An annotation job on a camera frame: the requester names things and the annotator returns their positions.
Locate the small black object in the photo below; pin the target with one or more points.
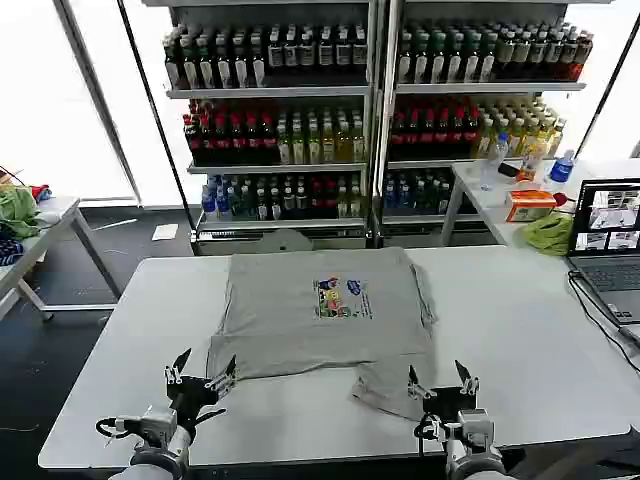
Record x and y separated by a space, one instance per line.
509 169

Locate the light green cloth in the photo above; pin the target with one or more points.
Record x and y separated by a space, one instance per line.
550 234

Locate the blue label water bottle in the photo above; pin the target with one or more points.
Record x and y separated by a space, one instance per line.
561 169

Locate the round grey base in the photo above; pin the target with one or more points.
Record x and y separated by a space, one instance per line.
285 242

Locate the white side table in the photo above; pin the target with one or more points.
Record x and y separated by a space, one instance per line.
55 220

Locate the white desk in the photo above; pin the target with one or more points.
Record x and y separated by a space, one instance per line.
475 205

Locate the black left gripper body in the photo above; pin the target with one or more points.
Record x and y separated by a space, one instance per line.
192 395

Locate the black slanted pole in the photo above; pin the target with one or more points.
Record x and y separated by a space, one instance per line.
610 95
152 100

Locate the grey printed t-shirt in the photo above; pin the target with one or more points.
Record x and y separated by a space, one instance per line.
300 325

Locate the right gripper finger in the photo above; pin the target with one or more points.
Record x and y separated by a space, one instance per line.
417 387
467 380

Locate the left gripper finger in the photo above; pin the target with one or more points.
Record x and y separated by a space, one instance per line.
224 377
175 372

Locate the blue patterned cloth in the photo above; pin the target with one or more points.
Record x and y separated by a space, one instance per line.
9 250

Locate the shelf with bottled drinks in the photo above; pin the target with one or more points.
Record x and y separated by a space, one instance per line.
440 100
280 125

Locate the white paper sheet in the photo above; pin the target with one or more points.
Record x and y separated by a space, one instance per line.
165 232

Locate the orange cardboard box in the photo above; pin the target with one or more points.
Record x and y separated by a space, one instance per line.
530 206

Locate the small red object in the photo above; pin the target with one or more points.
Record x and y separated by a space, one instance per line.
561 198

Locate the green crumpled cloth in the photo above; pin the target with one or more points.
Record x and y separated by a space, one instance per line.
17 210

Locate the grey laptop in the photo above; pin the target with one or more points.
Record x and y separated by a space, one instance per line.
607 270

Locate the grey slanted beam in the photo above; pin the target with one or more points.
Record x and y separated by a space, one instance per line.
95 100

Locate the clear bottle with blue cap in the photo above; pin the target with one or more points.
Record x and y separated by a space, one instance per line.
495 160

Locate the red cloth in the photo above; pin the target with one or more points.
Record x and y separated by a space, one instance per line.
41 192

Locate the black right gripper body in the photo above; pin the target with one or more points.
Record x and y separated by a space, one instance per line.
449 400

